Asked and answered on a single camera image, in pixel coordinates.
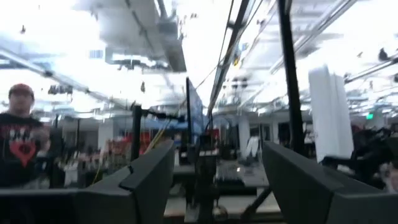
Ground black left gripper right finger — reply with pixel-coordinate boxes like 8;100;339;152
262;141;398;224

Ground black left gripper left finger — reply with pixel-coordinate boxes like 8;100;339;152
0;139;176;224

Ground grey desk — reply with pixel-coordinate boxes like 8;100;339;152
172;149;271;197

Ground black monitor pole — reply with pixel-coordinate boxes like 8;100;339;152
129;105;143;162

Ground white hanging panel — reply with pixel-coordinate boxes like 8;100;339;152
308;64;355;164

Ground backlit computer keyboard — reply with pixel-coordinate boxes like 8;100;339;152
216;161;245;184

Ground black computer monitor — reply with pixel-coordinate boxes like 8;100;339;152
185;77;206;146

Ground person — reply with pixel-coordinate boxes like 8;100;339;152
0;83;52;189

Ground yellow cable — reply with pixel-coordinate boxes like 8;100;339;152
143;126;167;155

